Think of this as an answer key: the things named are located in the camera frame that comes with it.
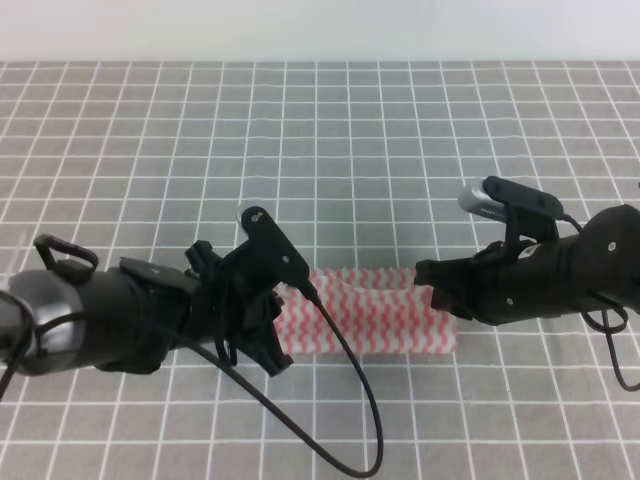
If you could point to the grey checked tablecloth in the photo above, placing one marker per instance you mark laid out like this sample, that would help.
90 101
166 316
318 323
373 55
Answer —
361 165

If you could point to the pink wavy striped towel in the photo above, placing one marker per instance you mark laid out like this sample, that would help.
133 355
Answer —
376 310

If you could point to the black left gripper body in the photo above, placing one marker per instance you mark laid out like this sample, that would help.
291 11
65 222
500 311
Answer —
233 321

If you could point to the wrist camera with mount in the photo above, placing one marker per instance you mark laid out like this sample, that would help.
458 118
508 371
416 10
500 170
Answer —
265 259
523 210

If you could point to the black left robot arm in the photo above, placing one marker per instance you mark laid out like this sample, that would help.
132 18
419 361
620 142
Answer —
72 315

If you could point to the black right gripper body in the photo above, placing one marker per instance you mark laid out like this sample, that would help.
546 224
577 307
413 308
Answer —
479 285

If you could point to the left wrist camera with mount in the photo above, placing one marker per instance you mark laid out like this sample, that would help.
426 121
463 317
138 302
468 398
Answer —
265 259

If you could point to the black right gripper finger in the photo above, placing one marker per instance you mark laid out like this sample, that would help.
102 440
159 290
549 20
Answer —
446 302
436 273

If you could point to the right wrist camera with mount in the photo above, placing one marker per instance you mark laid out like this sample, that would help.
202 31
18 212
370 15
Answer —
523 210

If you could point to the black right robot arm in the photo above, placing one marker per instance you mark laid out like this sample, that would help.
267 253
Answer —
594 270

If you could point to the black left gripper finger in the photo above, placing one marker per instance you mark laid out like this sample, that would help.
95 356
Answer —
267 352
270 307

